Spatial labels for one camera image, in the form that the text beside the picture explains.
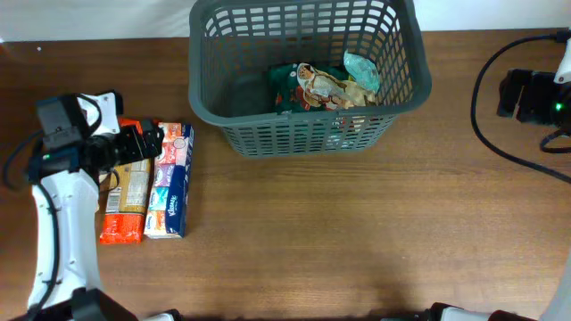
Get Kleenex tissue multipack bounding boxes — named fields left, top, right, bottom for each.
left=144, top=122, right=194, bottom=239

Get grey plastic lattice basket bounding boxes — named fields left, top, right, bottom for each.
left=188, top=0, right=432, bottom=158

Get beige cookie snack bag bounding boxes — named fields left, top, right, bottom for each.
left=295, top=63, right=377, bottom=111

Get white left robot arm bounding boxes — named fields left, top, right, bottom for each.
left=25, top=120, right=164, bottom=320

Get teal white small packet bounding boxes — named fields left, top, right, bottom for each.
left=343, top=50, right=380, bottom=94

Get spaghetti packet red ends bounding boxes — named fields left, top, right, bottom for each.
left=98, top=117, right=155, bottom=245

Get beige brown snack bag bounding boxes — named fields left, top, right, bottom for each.
left=98, top=170, right=119, bottom=193

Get green Nescafe coffee bag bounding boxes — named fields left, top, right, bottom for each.
left=269, top=63, right=349, bottom=114

